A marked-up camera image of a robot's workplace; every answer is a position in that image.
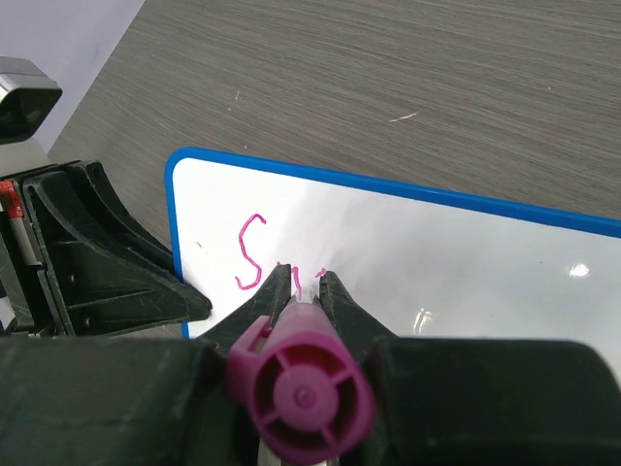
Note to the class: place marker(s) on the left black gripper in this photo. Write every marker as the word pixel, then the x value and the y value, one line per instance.
pixel 74 261

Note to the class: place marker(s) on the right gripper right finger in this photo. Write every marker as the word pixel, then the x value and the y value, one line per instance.
pixel 451 401

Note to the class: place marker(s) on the magenta whiteboard marker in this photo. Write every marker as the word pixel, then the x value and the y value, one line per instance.
pixel 306 396

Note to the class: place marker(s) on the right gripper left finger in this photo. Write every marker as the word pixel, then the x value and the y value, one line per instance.
pixel 129 401

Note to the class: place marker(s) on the blue framed whiteboard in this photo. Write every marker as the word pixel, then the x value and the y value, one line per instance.
pixel 423 261

